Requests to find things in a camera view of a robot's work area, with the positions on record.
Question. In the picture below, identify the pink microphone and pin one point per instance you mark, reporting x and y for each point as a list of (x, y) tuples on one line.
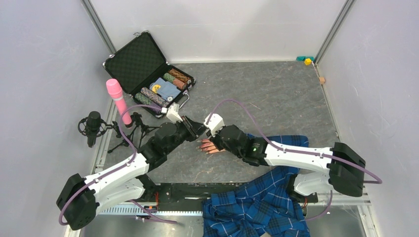
[(116, 93)]

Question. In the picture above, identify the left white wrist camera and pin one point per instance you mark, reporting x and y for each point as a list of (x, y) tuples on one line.
[(172, 113)]

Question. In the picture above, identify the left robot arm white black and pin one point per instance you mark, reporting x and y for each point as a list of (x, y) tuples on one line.
[(82, 198)]

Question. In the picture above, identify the teal block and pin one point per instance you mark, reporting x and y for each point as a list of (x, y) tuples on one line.
[(303, 58)]

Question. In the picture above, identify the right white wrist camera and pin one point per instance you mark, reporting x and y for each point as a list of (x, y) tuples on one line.
[(214, 123)]

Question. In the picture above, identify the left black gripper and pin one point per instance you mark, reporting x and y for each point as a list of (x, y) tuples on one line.
[(193, 128)]

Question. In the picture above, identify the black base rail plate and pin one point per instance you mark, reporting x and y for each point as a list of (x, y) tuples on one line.
[(183, 196)]

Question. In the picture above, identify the black studio microphone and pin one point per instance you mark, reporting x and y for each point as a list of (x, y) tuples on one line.
[(92, 127)]

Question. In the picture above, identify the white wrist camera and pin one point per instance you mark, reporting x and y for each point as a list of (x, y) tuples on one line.
[(214, 123), (172, 113)]

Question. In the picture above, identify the mannequin hand with painted nails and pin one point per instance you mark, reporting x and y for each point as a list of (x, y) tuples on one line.
[(208, 147)]

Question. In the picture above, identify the open black poker chip case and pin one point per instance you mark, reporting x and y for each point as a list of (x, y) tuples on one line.
[(140, 63)]

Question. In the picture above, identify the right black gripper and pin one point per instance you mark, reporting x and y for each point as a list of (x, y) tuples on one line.
[(215, 139)]

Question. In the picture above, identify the yellow cube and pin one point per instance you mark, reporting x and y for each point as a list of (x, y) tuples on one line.
[(307, 61)]

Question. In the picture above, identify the black tripod stand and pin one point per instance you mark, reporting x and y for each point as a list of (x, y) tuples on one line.
[(138, 126)]

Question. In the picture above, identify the blue plaid shirt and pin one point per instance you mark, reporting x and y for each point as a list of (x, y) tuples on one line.
[(261, 206)]

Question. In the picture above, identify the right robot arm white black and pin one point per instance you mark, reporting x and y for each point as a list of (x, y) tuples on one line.
[(336, 169)]

